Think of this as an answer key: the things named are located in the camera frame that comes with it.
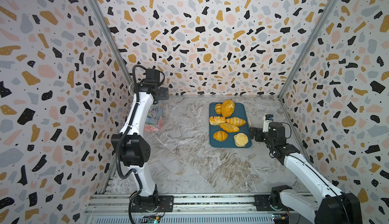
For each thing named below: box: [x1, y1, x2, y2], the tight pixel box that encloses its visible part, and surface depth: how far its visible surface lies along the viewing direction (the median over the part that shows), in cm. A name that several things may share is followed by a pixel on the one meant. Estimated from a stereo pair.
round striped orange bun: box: [212, 130, 229, 142], surface depth 97 cm
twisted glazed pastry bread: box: [209, 116, 226, 126], surface depth 105 cm
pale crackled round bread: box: [233, 132, 249, 148], surface depth 94 cm
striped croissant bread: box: [225, 117, 247, 127], surface depth 105 cm
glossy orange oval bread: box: [219, 122, 240, 133], surface depth 100 cm
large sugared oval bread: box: [220, 99, 236, 118], surface depth 108 cm
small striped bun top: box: [214, 103, 223, 115], surface depth 112 cm
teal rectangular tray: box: [209, 102, 252, 148], surface depth 102 cm
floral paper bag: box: [143, 100, 164, 132], surface depth 99 cm
